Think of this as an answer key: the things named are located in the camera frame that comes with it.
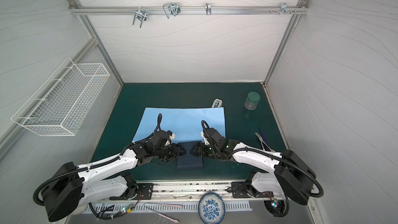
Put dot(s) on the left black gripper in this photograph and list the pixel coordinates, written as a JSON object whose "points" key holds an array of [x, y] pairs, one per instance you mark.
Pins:
{"points": [[175, 152]]}

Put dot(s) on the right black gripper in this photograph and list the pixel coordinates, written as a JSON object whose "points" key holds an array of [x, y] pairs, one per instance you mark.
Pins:
{"points": [[201, 149]]}

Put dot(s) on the dark navy gift box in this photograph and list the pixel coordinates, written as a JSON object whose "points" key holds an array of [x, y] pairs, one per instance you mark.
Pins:
{"points": [[188, 161]]}

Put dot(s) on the light blue wrapping paper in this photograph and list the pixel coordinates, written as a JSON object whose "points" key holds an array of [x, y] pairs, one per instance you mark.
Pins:
{"points": [[185, 123]]}

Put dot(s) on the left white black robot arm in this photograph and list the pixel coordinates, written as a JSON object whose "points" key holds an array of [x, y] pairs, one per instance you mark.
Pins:
{"points": [[75, 186]]}

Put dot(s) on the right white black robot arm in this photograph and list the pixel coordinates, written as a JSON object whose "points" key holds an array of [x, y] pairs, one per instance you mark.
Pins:
{"points": [[296, 180]]}

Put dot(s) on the blue white patterned plate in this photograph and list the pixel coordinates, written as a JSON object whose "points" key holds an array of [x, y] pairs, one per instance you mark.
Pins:
{"points": [[211, 208]]}

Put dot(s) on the green table mat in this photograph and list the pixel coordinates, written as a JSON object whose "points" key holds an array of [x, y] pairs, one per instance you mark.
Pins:
{"points": [[241, 125]]}

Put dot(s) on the green lid clear jar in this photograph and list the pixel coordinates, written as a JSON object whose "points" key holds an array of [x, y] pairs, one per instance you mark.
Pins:
{"points": [[252, 100]]}

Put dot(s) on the black round fan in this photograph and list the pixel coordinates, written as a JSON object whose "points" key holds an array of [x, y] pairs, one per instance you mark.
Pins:
{"points": [[277, 208]]}

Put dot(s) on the left metal hook clamp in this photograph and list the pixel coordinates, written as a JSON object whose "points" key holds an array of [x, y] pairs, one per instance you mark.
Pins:
{"points": [[140, 16]]}

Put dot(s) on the metal hook clamp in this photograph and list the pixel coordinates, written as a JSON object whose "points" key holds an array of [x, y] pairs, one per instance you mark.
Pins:
{"points": [[140, 16], [171, 9]]}

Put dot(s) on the middle metal hook clamp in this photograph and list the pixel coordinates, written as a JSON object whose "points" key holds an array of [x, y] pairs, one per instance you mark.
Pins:
{"points": [[171, 9]]}

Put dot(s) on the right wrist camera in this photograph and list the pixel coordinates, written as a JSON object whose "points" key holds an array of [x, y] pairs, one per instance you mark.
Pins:
{"points": [[204, 138]]}

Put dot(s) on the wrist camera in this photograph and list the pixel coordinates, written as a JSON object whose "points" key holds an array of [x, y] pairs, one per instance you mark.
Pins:
{"points": [[204, 138], [170, 136]]}

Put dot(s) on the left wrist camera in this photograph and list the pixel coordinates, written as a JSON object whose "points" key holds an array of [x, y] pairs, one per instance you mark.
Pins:
{"points": [[170, 136]]}

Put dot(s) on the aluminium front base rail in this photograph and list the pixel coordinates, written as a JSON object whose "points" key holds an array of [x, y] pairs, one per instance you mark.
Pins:
{"points": [[176, 190]]}

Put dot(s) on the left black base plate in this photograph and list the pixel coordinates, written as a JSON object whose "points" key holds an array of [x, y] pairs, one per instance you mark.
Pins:
{"points": [[136, 191]]}

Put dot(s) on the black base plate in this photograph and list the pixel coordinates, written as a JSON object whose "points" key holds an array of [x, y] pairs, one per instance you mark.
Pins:
{"points": [[240, 189], [136, 191]]}

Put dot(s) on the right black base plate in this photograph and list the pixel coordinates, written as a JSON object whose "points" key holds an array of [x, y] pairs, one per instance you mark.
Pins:
{"points": [[240, 189]]}

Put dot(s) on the white wire basket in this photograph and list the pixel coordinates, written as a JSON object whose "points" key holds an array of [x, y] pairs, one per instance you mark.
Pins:
{"points": [[60, 106]]}

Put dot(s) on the small metal ring clamp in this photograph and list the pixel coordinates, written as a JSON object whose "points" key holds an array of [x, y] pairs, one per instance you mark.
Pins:
{"points": [[208, 9]]}

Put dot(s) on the aluminium top cross rail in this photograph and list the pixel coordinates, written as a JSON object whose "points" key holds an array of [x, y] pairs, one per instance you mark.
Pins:
{"points": [[185, 10]]}

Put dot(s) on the right metal bracket clamp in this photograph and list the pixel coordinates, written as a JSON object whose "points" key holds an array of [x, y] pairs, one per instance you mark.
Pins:
{"points": [[283, 10]]}

